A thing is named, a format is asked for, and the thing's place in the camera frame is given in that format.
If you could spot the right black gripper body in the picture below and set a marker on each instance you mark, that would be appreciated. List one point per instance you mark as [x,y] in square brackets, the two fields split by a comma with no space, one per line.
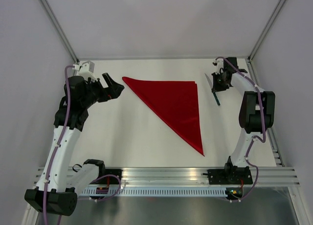
[218,81]

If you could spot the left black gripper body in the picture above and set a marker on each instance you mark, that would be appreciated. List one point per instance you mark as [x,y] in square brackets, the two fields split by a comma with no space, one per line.
[96,92]

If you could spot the green handled knife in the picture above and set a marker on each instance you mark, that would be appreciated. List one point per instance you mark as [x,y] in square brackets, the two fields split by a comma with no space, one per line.
[214,94]

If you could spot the red cloth napkin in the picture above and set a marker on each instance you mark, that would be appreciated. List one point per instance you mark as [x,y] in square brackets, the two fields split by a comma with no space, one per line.
[176,103]

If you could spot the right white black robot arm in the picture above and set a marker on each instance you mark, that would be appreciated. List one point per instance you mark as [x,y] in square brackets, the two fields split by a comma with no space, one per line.
[256,115]

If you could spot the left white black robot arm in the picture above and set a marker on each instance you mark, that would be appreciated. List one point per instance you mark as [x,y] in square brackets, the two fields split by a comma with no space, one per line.
[54,192]

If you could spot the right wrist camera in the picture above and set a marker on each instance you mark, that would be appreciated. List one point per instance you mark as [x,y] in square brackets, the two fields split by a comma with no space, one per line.
[219,65]

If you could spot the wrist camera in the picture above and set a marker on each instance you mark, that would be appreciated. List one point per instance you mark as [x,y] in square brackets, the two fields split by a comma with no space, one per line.
[219,65]
[85,70]

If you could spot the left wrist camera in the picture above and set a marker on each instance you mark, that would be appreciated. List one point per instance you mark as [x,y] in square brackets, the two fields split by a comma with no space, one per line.
[85,70]

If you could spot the left aluminium frame post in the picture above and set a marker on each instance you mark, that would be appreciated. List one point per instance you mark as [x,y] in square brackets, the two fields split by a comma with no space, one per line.
[57,26]

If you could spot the aluminium frame post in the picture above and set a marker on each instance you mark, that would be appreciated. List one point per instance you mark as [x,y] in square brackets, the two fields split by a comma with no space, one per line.
[57,26]
[269,24]

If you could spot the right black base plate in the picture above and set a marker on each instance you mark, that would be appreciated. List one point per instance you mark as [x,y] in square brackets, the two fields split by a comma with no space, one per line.
[232,177]

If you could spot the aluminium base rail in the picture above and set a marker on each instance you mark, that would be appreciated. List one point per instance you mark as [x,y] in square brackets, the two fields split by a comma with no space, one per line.
[199,177]

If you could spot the white slotted cable duct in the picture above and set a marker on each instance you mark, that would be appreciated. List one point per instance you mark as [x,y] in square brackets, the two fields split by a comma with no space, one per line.
[127,191]

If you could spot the right aluminium frame post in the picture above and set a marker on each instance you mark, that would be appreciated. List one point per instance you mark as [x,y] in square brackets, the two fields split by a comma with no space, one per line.
[269,24]

